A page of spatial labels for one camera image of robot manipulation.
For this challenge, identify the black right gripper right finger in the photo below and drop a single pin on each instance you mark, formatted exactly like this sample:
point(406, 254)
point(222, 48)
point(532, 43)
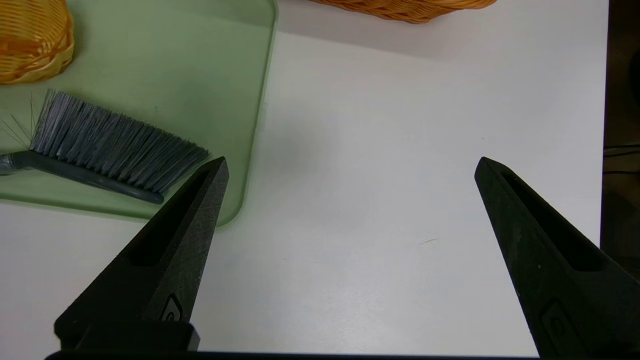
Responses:
point(565, 280)

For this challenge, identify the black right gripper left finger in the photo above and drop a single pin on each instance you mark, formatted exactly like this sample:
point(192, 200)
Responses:
point(170, 270)

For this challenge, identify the small yellow wicker basket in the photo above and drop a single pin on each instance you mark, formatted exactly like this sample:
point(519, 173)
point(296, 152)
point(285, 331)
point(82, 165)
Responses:
point(30, 45)

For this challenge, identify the orange wicker basket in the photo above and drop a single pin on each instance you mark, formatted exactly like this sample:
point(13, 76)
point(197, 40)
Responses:
point(410, 7)

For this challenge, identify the light green plastic tray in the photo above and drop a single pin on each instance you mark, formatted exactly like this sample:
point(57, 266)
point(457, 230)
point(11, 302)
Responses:
point(175, 60)

